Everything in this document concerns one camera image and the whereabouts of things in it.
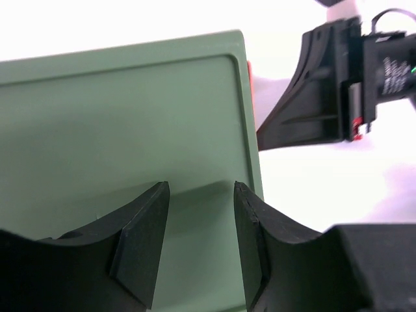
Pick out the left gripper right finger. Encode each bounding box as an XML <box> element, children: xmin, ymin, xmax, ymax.
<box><xmin>234</xmin><ymin>182</ymin><xmax>415</xmax><ymax>311</ymax></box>

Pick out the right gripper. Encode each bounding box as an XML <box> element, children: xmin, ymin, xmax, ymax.
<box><xmin>257</xmin><ymin>19</ymin><xmax>415</xmax><ymax>151</ymax></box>

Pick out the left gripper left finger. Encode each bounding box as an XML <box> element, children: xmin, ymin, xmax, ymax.
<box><xmin>1</xmin><ymin>182</ymin><xmax>170</xmax><ymax>311</ymax></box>

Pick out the coral drawer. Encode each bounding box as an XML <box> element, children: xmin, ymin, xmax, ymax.
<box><xmin>247</xmin><ymin>60</ymin><xmax>254</xmax><ymax>101</ymax></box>

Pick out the green top drawer box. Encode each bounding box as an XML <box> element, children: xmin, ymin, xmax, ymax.
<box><xmin>1</xmin><ymin>31</ymin><xmax>263</xmax><ymax>311</ymax></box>

